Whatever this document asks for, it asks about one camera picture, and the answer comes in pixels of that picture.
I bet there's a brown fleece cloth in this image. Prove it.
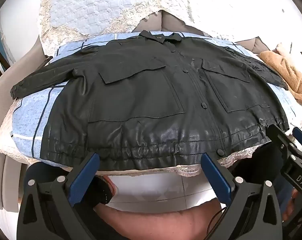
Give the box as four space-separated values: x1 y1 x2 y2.
260 50 302 105

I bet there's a light blue quilted cover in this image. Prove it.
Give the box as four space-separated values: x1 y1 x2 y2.
37 0 164 57

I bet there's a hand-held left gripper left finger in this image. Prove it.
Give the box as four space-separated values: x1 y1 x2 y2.
18 152 101 240

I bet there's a blue checked blanket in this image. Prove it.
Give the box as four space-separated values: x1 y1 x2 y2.
12 31 295 168

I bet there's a black jacket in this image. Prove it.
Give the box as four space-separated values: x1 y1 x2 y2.
11 30 289 172

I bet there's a person's right hand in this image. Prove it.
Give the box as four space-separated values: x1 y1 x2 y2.
282 189 300 224

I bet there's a black slipper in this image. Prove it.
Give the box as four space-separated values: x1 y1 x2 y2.
93 176 116 205

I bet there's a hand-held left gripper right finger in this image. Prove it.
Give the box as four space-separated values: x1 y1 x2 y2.
200 153 284 240

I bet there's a person's left leg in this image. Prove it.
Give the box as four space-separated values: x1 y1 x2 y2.
94 200 211 240

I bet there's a white quilted cover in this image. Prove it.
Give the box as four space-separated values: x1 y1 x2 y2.
141 0 302 48

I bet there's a thin gripper cable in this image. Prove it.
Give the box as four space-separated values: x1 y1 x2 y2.
208 205 227 233

